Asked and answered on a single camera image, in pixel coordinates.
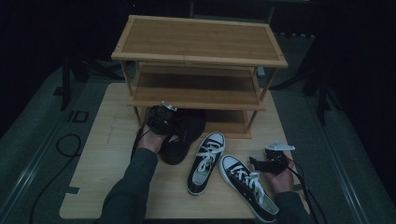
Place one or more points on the black white canvas sneaker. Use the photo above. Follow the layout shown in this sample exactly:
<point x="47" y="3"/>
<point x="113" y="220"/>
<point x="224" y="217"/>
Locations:
<point x="246" y="183"/>
<point x="207" y="168"/>

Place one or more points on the black metal stand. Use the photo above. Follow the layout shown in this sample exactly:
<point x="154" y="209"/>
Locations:
<point x="323" y="99"/>
<point x="65" y="84"/>

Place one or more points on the wooden shoe rack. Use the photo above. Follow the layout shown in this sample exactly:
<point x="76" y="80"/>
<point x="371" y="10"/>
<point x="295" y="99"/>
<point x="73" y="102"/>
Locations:
<point x="199" y="40"/>

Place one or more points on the person's left hand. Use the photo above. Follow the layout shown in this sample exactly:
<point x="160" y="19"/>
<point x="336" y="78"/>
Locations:
<point x="151" y="141"/>

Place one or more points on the person's right hand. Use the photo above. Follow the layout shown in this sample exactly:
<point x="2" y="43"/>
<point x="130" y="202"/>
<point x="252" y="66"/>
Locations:
<point x="281" y="182"/>

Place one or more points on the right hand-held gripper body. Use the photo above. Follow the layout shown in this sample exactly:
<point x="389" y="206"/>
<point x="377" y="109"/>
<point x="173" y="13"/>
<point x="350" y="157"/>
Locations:
<point x="275" y="160"/>

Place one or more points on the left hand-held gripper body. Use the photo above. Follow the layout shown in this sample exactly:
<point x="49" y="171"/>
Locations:
<point x="160" y="119"/>

